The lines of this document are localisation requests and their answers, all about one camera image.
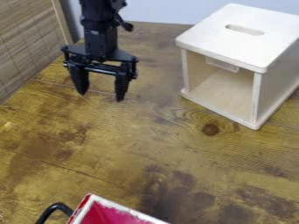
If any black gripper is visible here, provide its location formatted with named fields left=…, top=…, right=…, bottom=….
left=62, top=45, right=139, bottom=102

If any red drawer with white rim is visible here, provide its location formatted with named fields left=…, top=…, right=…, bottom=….
left=67, top=193, right=170, bottom=224

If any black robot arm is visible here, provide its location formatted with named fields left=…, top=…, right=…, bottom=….
left=62, top=0, right=139, bottom=102

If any white wooden box cabinet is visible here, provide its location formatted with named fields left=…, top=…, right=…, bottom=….
left=175, top=3, right=299, bottom=130

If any black cable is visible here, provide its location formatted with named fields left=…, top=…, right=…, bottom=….
left=115, top=12, right=135, bottom=32

